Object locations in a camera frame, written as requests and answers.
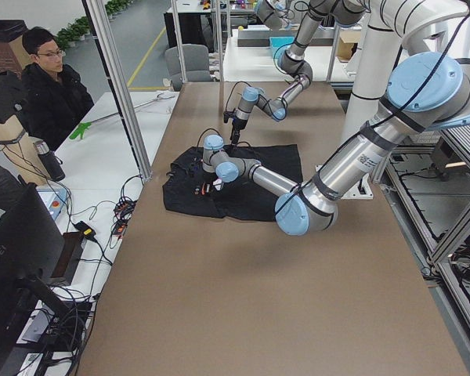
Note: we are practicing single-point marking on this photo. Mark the black Huawei monitor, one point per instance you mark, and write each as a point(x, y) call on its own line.
point(30, 246)

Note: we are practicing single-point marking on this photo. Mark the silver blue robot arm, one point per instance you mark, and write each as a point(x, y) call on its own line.
point(405, 44)
point(368, 137)

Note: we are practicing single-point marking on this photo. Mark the black power adapter yellow label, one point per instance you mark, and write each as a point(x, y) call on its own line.
point(88, 232)

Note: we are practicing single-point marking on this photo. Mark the aluminium frame post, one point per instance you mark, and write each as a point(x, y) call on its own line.
point(99, 25)

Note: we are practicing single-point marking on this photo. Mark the metal reacher grabber tool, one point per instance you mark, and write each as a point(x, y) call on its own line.
point(106, 108)

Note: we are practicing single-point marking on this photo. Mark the black water bottle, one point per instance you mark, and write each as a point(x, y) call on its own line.
point(49, 160)

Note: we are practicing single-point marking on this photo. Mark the blue plastic bin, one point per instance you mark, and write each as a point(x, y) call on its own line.
point(278, 45)

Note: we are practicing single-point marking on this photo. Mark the seated man in black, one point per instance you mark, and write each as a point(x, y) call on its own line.
point(56, 98)

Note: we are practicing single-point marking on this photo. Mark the blue teach pendant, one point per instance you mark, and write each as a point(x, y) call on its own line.
point(54, 199)

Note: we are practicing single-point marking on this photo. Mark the red black power strip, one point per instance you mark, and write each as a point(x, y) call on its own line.
point(123, 211)

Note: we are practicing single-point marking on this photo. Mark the grey office chair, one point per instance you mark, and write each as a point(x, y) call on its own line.
point(196, 61)

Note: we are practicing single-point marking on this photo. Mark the black printed t-shirt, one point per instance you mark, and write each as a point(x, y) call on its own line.
point(243, 200)

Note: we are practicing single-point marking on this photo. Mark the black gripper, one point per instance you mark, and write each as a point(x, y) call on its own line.
point(236, 124)

